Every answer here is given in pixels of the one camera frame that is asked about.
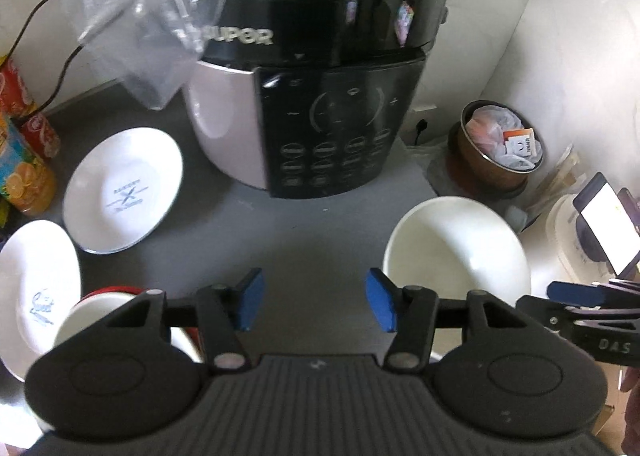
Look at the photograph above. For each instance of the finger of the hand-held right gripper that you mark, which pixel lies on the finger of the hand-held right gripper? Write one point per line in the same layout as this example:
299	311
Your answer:
590	336
570	292

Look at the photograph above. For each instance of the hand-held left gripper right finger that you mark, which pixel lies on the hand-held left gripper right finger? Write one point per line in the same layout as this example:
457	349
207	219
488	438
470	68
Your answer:
381	298

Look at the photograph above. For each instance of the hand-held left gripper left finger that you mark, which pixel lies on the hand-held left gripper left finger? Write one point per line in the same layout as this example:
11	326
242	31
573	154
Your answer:
251	301

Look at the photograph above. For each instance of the large white bowl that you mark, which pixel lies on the large white bowl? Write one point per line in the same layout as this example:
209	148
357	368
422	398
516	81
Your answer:
450	246

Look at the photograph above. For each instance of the red bowl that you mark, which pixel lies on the red bowl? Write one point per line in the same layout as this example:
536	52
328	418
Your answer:
107	292

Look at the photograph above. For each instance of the off-white speckled bowl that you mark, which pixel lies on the off-white speckled bowl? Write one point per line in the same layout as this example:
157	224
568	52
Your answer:
85	321

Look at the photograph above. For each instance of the white plate with cross print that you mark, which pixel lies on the white plate with cross print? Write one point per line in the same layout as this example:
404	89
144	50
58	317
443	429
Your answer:
122	191

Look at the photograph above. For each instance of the white plate with script print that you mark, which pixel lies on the white plate with script print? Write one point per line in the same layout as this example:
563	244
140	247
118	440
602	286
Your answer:
35	296

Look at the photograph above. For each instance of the person's right hand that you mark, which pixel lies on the person's right hand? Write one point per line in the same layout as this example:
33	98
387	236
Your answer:
632	411

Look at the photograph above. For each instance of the brown cardboard box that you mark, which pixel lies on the brown cardboard box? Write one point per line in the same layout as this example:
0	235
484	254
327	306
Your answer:
612	386

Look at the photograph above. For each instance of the white round appliance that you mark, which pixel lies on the white round appliance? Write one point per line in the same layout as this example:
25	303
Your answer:
562	236

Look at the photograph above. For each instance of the smartphone with lit screen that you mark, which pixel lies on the smartphone with lit screen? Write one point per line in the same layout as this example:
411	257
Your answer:
607	221

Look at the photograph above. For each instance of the clear plastic packet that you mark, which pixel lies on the clear plastic packet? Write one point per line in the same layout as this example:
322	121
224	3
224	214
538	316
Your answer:
555	186

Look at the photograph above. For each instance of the brown trash bin with waste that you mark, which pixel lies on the brown trash bin with waste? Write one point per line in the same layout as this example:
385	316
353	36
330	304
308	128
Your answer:
480	171

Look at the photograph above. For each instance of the pile of small sachets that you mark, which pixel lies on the pile of small sachets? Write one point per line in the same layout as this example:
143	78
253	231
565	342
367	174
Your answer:
500	132

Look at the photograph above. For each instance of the black and white rice cooker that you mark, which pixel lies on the black and white rice cooker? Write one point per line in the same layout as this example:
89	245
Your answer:
225	126

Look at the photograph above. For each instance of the orange juice bottle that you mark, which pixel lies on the orange juice bottle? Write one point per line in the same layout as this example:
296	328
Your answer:
27	171

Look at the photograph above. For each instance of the red soda can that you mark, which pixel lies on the red soda can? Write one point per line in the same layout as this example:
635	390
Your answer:
42	134
15	89

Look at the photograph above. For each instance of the clear plastic bag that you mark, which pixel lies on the clear plastic bag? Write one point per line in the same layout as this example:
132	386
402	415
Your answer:
150	26

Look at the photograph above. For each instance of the black wall plug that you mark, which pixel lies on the black wall plug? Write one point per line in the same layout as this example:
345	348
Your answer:
422	127

